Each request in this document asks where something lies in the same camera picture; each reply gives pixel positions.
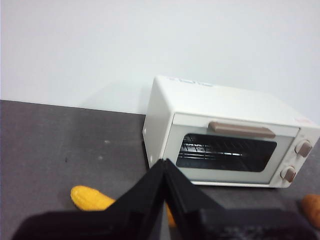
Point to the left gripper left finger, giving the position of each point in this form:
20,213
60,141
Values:
120,222

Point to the yellow corn cob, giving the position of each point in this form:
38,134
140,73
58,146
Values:
87,198

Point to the brown potato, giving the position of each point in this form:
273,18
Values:
312,210

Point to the white toaster oven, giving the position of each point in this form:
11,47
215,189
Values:
200,100

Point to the beige oven knob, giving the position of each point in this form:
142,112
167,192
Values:
288,173
303,148

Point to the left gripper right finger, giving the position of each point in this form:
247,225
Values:
212,225

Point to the white glass oven door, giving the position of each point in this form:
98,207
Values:
187,125

